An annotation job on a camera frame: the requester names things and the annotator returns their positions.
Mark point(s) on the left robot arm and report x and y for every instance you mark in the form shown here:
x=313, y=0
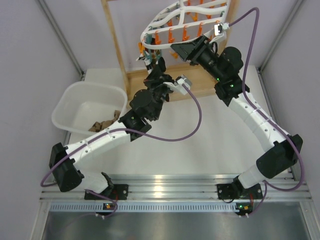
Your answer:
x=68, y=163

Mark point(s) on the wooden tray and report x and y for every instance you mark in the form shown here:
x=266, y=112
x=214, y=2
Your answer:
x=202, y=82

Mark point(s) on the black white patterned sock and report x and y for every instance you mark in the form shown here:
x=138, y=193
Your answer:
x=149, y=67

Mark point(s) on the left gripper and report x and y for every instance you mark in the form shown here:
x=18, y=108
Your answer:
x=158, y=78

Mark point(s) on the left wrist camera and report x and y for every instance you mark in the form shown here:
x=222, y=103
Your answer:
x=181, y=85

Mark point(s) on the teal clothespin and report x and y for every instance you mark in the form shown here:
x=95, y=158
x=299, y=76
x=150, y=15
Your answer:
x=157, y=54
x=148, y=58

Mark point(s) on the left wooden post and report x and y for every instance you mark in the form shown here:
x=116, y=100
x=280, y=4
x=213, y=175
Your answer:
x=109, y=19

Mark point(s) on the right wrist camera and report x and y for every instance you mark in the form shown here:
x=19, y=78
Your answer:
x=219, y=32

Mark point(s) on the white clip hanger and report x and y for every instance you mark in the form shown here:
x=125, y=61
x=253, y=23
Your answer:
x=183, y=22

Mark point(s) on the orange clothespin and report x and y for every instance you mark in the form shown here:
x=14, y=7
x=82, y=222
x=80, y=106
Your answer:
x=142, y=49
x=174, y=55

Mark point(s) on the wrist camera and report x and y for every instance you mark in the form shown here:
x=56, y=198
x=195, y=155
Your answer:
x=219, y=32
x=181, y=85

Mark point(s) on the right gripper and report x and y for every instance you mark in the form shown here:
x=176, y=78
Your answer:
x=195, y=50

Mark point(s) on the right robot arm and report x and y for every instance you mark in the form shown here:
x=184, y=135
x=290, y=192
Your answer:
x=281, y=150

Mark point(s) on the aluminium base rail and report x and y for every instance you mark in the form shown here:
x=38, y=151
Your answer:
x=176, y=193

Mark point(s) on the white plastic bin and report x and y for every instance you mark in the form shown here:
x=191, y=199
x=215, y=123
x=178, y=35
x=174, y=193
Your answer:
x=85, y=103

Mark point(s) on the brown checkered sock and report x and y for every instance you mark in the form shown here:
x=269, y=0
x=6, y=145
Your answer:
x=99, y=126

